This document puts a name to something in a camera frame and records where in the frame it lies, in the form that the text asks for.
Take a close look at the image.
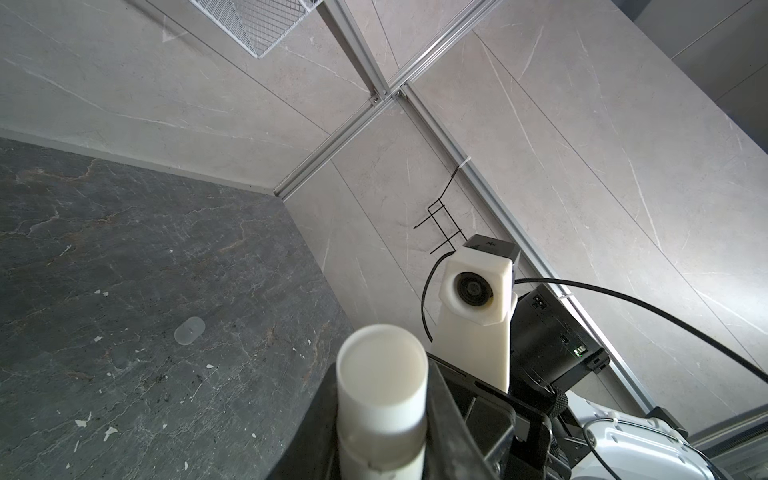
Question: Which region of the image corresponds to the black wire hook rack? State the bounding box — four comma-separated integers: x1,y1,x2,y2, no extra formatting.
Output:
413,157,470,254

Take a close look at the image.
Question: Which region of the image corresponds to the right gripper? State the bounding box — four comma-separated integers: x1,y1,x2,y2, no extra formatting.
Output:
428,353,556,480

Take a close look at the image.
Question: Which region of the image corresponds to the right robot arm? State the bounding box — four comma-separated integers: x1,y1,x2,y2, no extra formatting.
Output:
433,277,726,479

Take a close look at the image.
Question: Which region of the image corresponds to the clear glue stick cap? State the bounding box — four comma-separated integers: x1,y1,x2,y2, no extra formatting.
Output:
173,316,206,346

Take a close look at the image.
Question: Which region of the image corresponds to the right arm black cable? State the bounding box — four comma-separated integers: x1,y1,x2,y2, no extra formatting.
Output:
419,250,768,385

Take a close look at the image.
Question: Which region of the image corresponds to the white glue stick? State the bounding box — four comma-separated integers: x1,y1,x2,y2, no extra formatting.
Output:
335,324,429,479

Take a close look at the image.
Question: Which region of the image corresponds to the white wire mesh basket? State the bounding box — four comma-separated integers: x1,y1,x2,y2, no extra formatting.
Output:
190,0,322,58

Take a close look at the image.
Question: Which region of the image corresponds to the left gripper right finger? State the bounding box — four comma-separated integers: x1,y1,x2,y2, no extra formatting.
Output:
424,358,497,479

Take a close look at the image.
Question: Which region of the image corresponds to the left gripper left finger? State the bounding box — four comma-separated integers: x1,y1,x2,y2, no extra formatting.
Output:
267,364,339,479

